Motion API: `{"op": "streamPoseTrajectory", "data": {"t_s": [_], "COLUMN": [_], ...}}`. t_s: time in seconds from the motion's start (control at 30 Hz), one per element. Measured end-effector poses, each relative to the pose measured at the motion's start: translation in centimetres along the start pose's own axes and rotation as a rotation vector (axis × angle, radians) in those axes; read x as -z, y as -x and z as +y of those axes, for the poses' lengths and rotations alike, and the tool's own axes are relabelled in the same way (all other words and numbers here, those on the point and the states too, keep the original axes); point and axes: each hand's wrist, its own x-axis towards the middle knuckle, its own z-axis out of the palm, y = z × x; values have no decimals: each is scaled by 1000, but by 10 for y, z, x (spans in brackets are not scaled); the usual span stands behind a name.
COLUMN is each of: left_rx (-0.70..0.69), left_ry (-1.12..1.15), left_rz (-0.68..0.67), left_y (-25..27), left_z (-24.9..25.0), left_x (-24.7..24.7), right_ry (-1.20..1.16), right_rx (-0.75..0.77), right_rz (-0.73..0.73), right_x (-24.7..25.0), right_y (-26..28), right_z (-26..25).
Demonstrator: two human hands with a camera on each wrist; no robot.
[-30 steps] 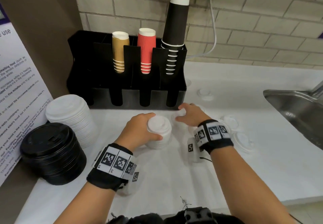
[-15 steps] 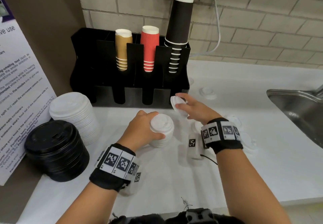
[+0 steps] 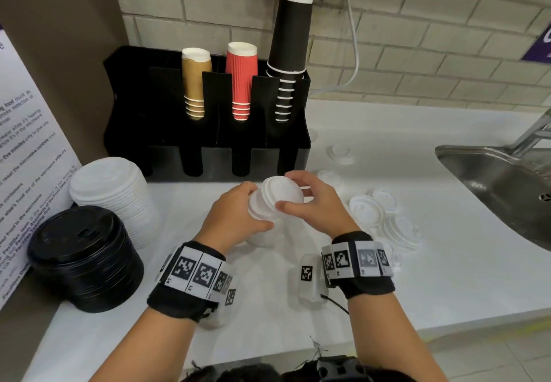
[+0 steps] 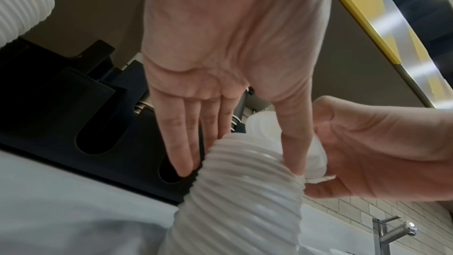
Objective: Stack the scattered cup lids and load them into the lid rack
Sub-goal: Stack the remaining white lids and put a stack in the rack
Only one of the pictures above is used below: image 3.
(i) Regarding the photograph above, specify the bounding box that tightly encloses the person's right hand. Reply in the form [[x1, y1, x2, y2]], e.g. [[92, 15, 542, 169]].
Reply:
[[275, 170, 362, 238]]

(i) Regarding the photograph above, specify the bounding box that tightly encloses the person's left hand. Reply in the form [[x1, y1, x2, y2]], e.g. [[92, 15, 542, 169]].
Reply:
[[192, 182, 276, 254]]

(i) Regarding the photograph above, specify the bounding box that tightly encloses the pile of white cup lids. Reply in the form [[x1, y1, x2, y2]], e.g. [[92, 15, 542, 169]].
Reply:
[[308, 129, 425, 273]]

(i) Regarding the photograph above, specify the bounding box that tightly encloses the stack of white lids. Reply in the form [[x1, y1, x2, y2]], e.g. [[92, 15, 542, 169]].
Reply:
[[68, 156, 161, 250], [247, 187, 287, 249]]

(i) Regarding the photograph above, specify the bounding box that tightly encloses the single white cup lid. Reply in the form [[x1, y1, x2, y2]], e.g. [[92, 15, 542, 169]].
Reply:
[[260, 175, 305, 214]]

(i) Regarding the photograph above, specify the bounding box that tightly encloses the black cup and lid organizer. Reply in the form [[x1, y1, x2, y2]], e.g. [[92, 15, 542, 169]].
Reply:
[[103, 45, 312, 183]]

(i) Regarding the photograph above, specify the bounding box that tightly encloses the stack of black lids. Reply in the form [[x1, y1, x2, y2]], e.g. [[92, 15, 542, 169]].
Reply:
[[27, 204, 145, 314]]

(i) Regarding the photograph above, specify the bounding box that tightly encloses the person's left forearm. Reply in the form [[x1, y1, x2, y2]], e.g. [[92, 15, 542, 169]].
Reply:
[[88, 308, 201, 382]]

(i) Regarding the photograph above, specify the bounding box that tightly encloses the person's right forearm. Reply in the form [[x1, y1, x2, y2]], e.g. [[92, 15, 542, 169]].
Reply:
[[346, 293, 442, 382]]

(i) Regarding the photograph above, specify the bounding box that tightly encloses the right marker wristband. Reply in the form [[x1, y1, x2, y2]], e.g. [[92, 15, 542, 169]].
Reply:
[[321, 230, 396, 300]]

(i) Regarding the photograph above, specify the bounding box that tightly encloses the stack of red paper cups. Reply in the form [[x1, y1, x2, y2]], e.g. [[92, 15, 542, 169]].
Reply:
[[225, 41, 259, 122]]

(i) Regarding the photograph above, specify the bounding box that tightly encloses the stack of gold paper cups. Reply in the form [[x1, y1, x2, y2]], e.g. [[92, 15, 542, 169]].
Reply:
[[180, 47, 214, 121]]

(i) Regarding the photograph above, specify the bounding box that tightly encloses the steel sink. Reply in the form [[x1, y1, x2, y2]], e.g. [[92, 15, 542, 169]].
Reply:
[[434, 144, 551, 251]]

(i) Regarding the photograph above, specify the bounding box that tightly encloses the stack of black paper cups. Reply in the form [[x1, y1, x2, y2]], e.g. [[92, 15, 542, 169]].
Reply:
[[266, 0, 314, 124]]

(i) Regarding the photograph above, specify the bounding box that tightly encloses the microwave safety poster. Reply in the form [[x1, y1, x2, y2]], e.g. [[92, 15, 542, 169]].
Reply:
[[0, 24, 83, 311]]

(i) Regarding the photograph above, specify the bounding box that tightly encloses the steel faucet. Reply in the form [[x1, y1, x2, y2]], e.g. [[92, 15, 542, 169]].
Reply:
[[510, 108, 551, 159]]

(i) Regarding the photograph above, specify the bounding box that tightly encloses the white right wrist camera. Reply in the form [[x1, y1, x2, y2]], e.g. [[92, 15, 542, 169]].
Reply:
[[299, 253, 329, 303]]

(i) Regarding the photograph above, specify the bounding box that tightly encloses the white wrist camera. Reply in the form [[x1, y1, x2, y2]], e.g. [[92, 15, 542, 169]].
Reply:
[[202, 282, 238, 331], [299, 253, 329, 303]]

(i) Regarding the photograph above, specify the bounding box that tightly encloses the black right camera cable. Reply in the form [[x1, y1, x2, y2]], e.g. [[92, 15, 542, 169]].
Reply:
[[320, 293, 350, 316]]

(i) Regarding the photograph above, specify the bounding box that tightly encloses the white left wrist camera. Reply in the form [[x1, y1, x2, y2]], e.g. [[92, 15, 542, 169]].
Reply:
[[202, 282, 238, 331]]

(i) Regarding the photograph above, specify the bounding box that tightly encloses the black chest camera mount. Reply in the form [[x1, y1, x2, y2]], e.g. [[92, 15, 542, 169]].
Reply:
[[183, 354, 416, 382]]

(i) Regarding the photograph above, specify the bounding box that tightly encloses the white power cable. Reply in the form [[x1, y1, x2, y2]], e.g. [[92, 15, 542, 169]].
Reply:
[[309, 0, 360, 93]]

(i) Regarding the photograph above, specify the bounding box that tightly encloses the purple wall sign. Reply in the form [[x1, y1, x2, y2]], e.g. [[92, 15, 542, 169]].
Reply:
[[521, 24, 551, 64]]

